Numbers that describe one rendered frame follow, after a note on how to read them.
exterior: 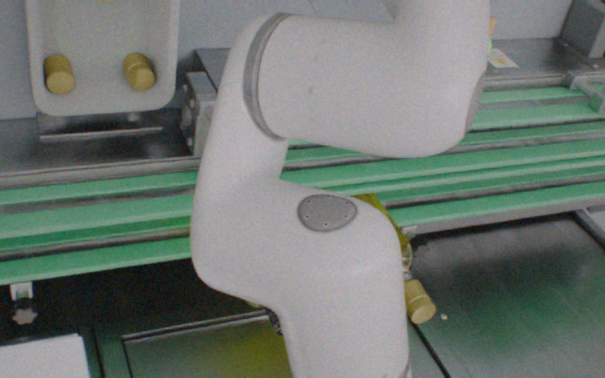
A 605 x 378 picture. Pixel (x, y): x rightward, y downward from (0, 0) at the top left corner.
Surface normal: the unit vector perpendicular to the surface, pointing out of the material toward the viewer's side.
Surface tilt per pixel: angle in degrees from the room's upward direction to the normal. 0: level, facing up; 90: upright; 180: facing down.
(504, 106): 90
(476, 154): 90
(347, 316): 17
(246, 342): 90
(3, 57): 0
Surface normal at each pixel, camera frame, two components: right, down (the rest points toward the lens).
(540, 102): 0.15, -0.79
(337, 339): -0.04, 0.57
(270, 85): -0.54, 0.22
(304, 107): -0.54, 0.43
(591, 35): -0.92, 0.11
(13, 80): 0.36, 0.61
